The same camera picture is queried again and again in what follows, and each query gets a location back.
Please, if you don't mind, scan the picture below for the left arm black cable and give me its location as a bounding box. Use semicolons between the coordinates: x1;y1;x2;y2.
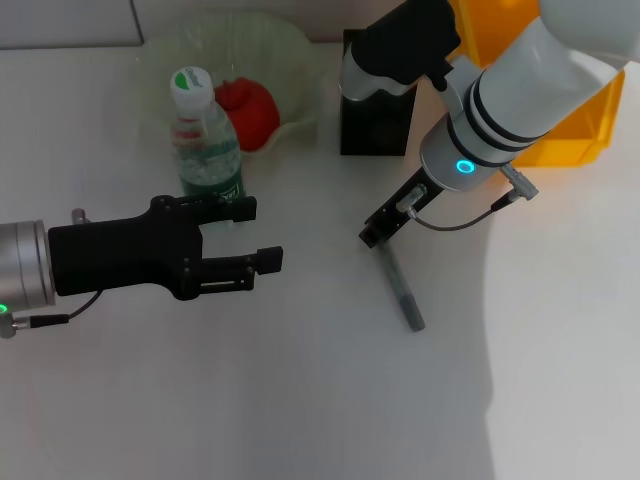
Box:
0;291;105;342

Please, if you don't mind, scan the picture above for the red-orange fruit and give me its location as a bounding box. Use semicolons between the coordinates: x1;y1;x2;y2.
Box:
213;76;280;153

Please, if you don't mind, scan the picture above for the black mesh pen holder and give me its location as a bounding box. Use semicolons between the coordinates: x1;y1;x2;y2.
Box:
339;28;419;157

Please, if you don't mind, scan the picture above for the clear green-label water bottle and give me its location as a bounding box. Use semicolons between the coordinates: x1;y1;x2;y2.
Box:
168;66;248;229

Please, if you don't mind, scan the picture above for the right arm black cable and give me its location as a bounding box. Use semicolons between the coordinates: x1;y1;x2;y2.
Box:
396;163;536;233

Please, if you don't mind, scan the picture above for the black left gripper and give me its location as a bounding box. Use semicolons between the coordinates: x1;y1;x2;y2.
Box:
47;194;259;302

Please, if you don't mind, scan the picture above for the grey pen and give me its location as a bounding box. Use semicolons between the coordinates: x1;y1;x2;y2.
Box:
379;239;426;333

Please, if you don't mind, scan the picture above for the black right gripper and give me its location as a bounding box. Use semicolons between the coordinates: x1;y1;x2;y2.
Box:
182;167;447;295

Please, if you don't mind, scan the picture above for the green glass fruit bowl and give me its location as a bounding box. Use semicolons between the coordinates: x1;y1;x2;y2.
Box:
130;12;322;157

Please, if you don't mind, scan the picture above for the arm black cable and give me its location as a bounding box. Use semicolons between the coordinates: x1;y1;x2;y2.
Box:
0;291;105;342
396;163;536;233

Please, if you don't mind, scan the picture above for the yellow plastic bin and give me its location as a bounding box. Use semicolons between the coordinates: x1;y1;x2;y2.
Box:
449;0;626;170

